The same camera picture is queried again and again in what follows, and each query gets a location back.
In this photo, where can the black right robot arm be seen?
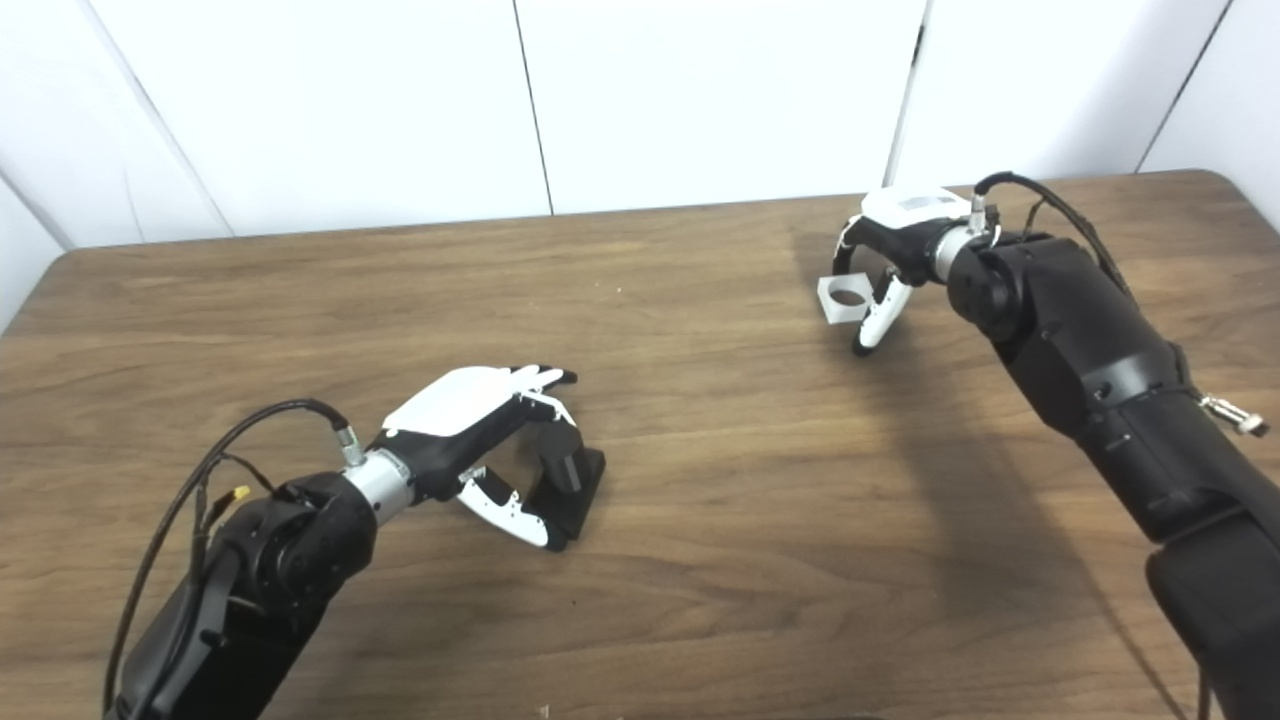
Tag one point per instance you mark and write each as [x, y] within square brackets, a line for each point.
[1100, 350]

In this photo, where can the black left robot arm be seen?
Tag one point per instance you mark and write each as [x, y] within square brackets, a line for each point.
[260, 580]

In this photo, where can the white square piece with hole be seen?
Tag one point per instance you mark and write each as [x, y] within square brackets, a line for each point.
[830, 305]

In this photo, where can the black peg with base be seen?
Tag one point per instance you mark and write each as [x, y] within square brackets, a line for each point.
[580, 490]

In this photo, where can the white and black left hand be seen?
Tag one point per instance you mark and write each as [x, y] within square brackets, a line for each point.
[460, 400]

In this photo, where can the white and black right hand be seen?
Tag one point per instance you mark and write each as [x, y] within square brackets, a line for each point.
[910, 215]

